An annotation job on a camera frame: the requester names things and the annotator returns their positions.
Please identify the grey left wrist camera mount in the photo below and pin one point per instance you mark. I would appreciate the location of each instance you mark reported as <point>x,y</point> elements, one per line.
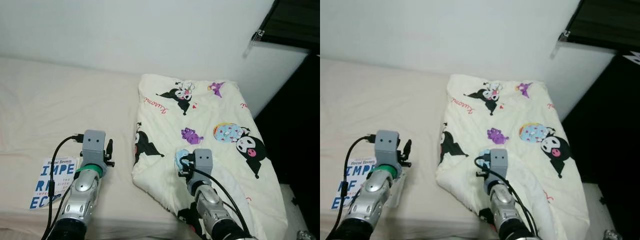
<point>386,147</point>
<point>93,147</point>

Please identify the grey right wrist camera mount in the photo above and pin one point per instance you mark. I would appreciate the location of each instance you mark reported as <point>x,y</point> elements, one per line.
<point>496,162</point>
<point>203,162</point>

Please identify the cream cartoon print blanket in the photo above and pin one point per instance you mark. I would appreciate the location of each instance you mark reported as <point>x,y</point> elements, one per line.
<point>210,115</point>
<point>515,112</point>

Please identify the black desk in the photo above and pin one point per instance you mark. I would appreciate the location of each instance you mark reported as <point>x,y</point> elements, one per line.
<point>610,125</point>
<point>295,125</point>

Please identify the dark framed window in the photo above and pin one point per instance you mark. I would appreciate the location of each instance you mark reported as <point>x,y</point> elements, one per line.
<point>605,20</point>
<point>295,20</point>

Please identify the robot silver right arm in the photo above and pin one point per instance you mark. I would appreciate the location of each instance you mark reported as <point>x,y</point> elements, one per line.
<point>502,205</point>
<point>210,205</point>

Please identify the robot silver left arm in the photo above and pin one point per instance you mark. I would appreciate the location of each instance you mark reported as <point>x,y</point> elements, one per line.
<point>372,195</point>
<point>82,195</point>

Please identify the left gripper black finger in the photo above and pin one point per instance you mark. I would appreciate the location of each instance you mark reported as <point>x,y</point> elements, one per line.
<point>110,149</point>
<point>407,149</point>

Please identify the black and white keyboard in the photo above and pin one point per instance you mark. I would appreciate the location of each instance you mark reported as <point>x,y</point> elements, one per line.
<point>632,56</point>

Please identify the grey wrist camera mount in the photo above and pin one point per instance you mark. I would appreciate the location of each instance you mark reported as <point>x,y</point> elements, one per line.
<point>496,162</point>
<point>386,147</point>
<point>203,162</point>
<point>93,147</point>

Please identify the cream sheeted bed mattress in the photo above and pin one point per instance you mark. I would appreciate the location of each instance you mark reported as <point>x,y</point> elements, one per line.
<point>370,100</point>
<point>60,100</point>

